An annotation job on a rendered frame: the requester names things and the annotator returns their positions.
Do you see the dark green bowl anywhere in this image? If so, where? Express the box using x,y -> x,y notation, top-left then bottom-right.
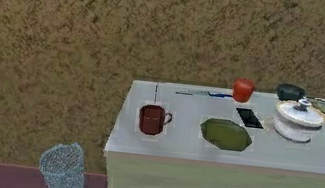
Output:
275,82 -> 307,104

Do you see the blue white lidded bowl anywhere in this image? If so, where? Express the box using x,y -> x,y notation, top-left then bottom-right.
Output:
270,95 -> 325,146

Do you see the dark red mug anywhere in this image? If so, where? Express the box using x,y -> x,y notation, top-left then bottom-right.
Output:
136,103 -> 174,138

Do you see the green lettuce head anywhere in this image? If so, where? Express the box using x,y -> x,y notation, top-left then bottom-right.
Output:
197,116 -> 255,154

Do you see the grey topped green counter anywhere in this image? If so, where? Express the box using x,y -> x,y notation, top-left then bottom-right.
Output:
99,75 -> 325,188

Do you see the black phone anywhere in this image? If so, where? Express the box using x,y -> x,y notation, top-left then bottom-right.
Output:
234,107 -> 266,130

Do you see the grey mesh bin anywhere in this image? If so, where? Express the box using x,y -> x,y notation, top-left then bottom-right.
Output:
36,139 -> 89,188

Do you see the blue handled knife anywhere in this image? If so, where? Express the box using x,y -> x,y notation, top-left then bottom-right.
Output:
175,87 -> 234,100

